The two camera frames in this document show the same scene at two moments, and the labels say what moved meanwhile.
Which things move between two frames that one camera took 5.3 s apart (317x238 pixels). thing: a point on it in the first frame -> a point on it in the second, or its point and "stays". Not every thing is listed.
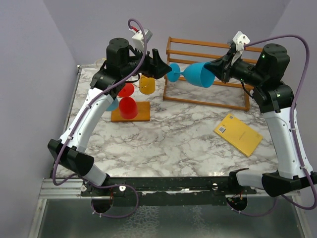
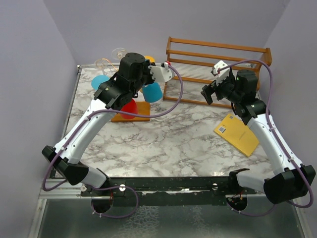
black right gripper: (222, 68) -> (208, 90)
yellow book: (238, 134) stays
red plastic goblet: (128, 106) stays
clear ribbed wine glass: (99, 62) stays
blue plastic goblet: (195, 73) -> (152, 92)
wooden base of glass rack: (143, 113) stays
